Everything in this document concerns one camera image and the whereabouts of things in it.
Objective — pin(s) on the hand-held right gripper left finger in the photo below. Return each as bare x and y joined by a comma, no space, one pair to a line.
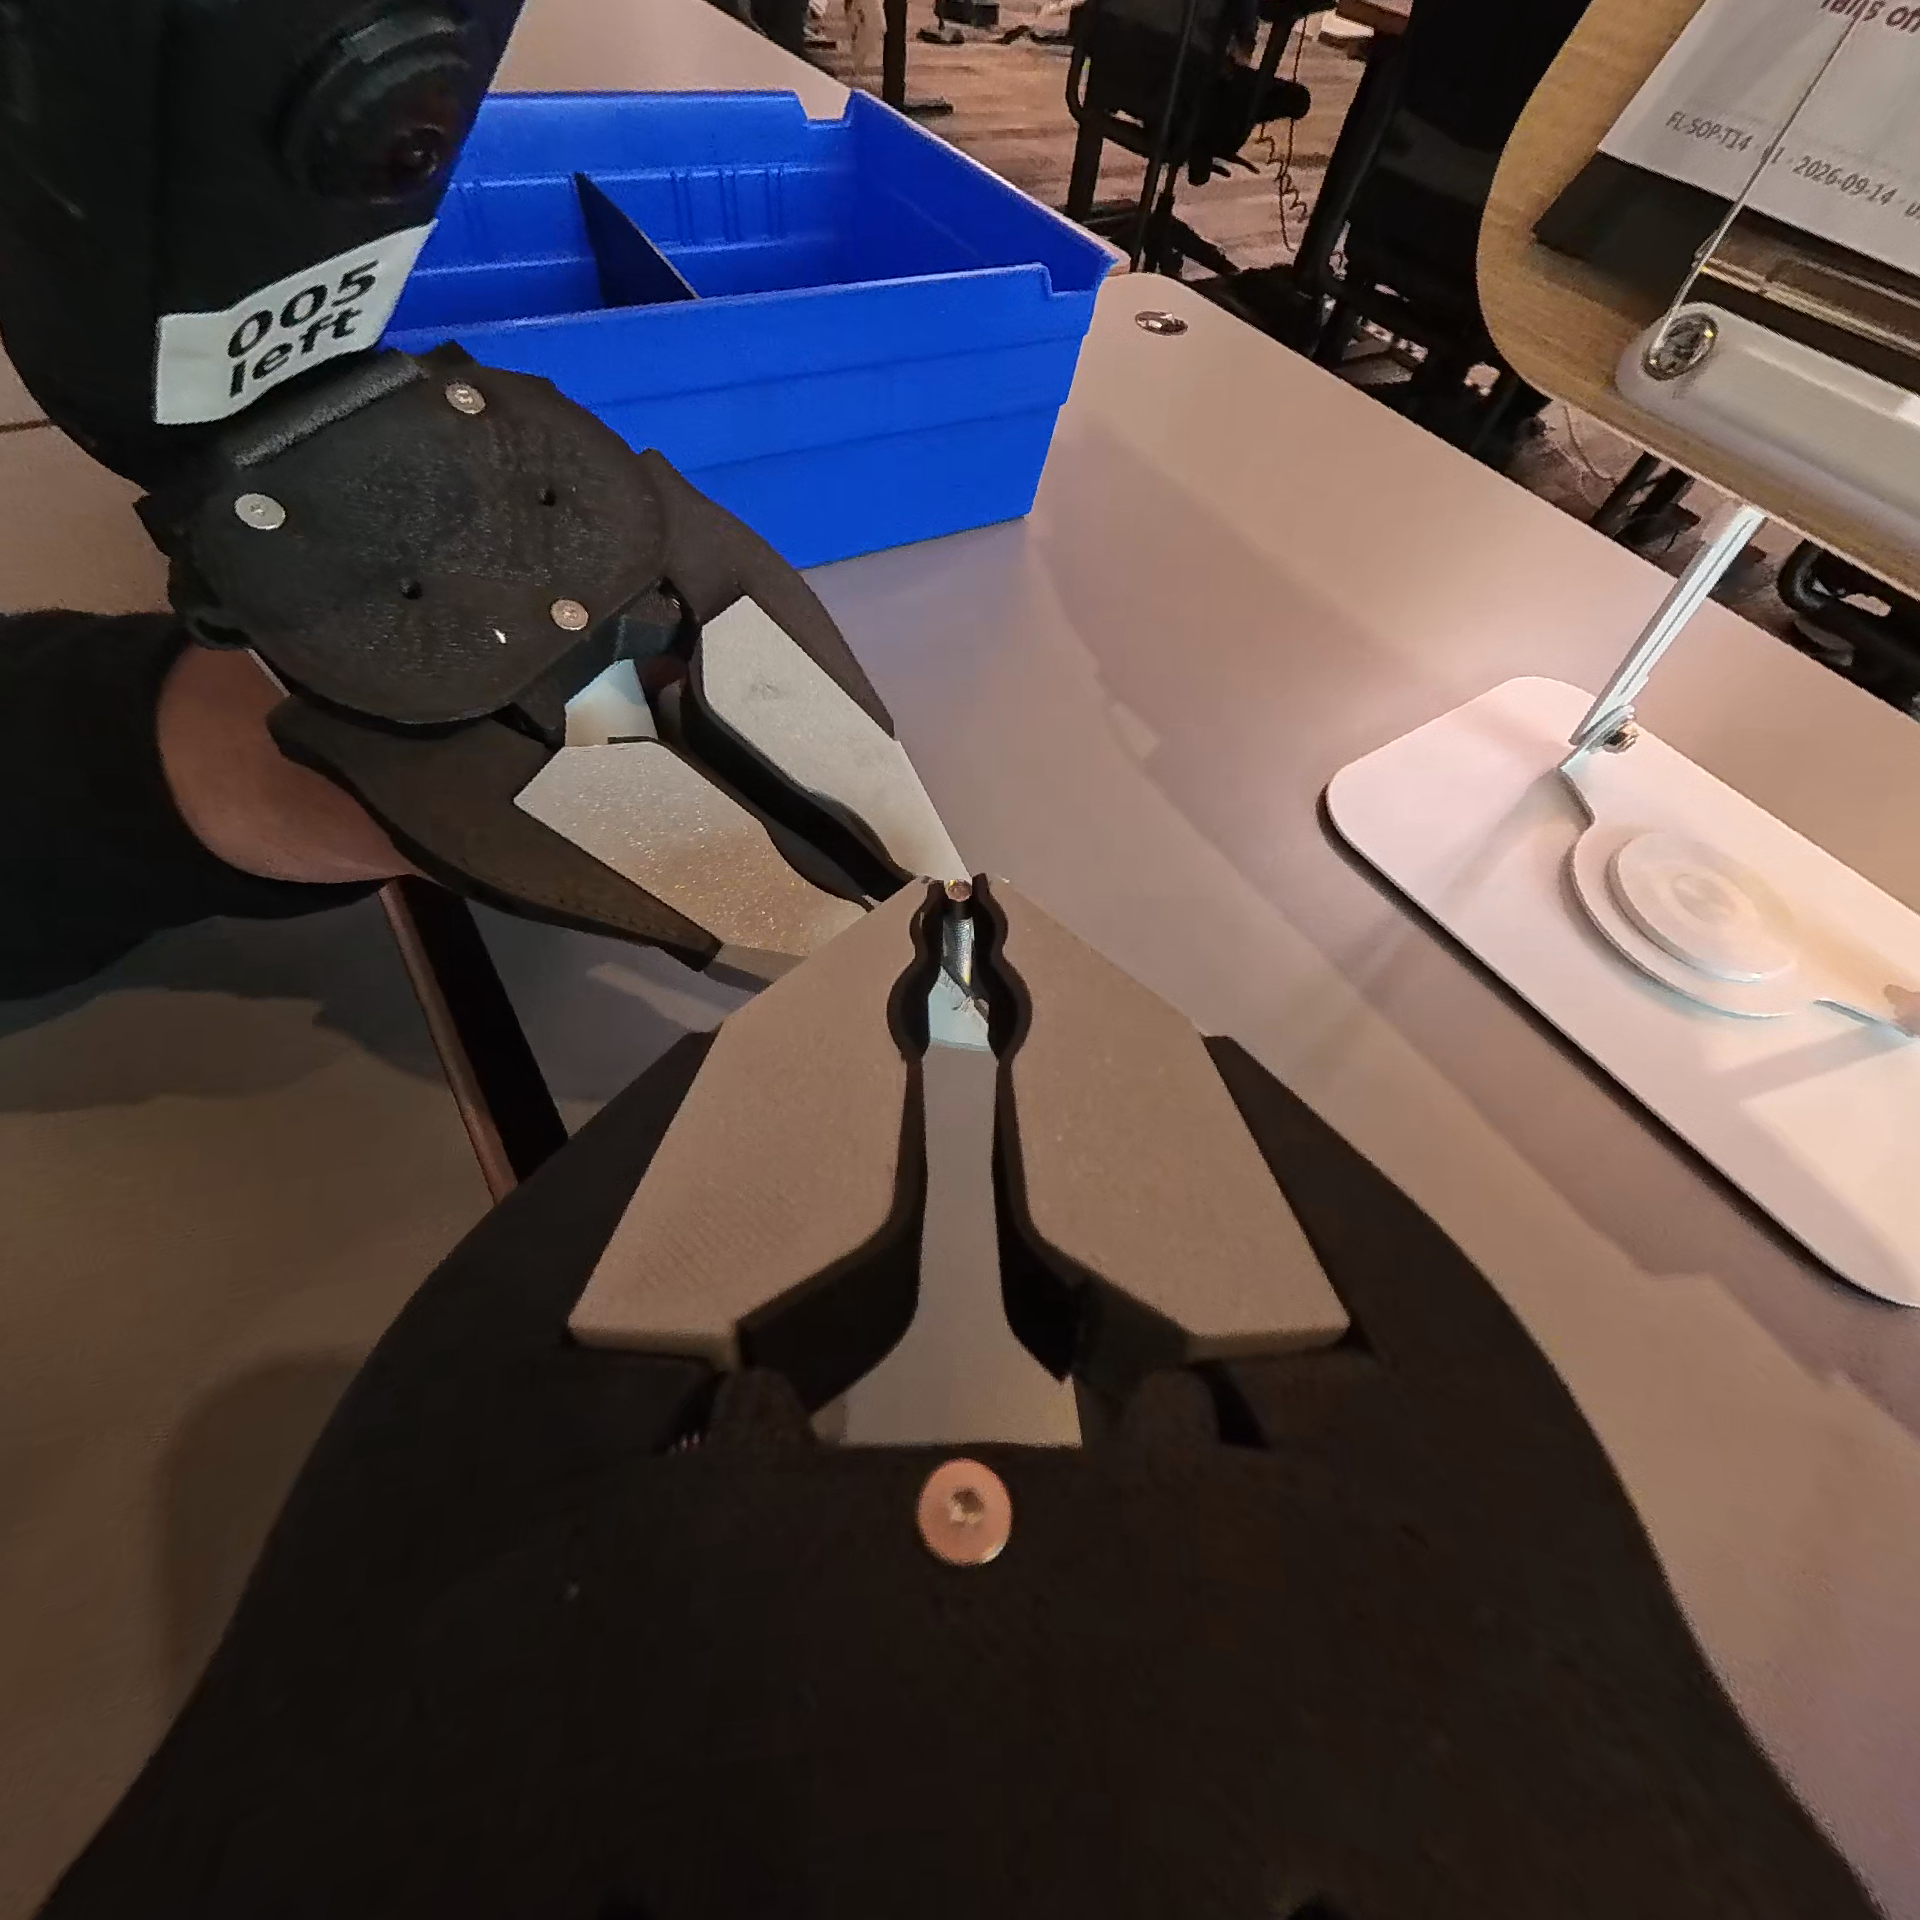
763,1186

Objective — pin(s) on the white paper sheet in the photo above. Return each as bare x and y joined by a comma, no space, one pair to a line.
1757,91

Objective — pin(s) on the black office chair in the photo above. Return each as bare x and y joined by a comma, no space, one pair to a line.
1425,195
1200,91

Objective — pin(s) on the person's left hand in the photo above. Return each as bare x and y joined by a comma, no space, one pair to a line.
225,780

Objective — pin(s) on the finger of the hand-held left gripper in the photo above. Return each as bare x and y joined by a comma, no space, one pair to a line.
661,839
795,704

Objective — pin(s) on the blue plastic bin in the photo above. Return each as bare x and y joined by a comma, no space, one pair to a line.
902,406

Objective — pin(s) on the person's left forearm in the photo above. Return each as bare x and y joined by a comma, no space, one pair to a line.
75,810

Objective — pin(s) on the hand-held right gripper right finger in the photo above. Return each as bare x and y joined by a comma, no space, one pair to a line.
1154,1186

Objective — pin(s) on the wooden clipboard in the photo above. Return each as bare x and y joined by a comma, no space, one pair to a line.
1545,135

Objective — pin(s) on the silver metal bolt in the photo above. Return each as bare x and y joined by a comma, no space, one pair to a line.
960,955

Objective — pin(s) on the white clipboard clip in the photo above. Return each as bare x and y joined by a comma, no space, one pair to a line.
1785,390

